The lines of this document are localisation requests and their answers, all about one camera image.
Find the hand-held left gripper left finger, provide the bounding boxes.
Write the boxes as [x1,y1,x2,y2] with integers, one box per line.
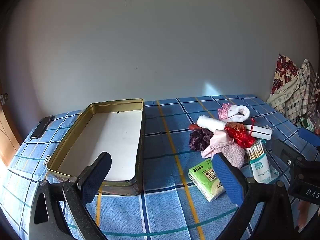
[29,151,112,240]

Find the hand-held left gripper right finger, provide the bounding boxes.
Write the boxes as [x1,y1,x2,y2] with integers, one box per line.
[212,152,294,240]

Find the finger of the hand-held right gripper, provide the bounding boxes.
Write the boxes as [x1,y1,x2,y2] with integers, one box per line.
[298,127,320,143]
[271,139,306,166]

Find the green tissue packet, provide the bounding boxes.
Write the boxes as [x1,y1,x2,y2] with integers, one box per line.
[188,158,227,202]

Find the pink fluffy cloth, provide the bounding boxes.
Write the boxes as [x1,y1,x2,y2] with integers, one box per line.
[215,144,246,168]

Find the white pad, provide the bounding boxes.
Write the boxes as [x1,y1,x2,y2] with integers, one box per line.
[244,124,273,140]

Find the cotton swab packet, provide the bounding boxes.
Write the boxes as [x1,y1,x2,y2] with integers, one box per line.
[246,140,278,183]

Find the light pink cloth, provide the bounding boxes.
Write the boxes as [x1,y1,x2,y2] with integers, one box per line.
[202,129,235,158]

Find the gold metal tin box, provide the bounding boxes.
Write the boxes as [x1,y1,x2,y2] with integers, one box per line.
[45,98,145,196]

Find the dark purple scrunchie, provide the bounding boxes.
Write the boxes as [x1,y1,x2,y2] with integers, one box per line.
[189,127,214,152]

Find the white towel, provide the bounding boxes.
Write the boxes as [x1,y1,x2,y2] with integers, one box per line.
[197,116,227,132]

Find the white sock with pink trim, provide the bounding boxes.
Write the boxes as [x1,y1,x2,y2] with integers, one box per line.
[218,103,250,123]

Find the person's right hand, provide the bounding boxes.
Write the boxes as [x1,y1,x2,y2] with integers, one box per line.
[297,200,313,231]

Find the green striped white bag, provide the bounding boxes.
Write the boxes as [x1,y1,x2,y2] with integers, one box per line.
[299,115,317,133]

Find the cream plaid cloth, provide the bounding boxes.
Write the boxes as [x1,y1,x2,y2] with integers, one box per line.
[266,59,320,125]

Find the red patterned cloth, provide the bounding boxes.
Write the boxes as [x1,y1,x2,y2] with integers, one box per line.
[271,54,299,95]

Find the blue plaid bed sheet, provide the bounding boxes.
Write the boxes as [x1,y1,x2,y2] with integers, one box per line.
[0,94,320,240]

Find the black smartphone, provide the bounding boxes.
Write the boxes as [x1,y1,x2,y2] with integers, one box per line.
[30,116,54,140]

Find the wooden door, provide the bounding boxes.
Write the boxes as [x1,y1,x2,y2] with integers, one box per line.
[0,80,24,165]

